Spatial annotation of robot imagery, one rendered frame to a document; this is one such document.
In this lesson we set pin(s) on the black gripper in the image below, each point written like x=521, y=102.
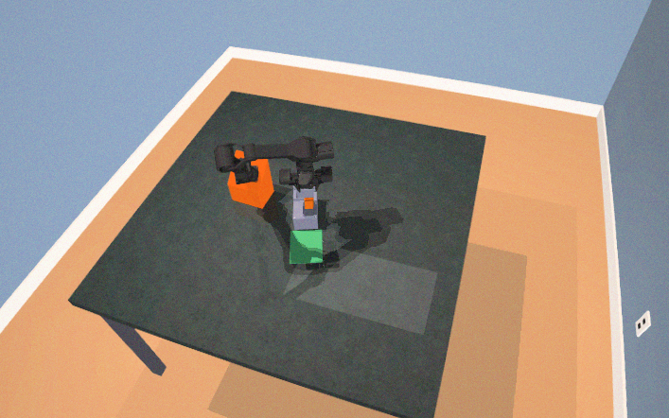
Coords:
x=324, y=173

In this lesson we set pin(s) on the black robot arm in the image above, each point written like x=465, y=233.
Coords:
x=302, y=150

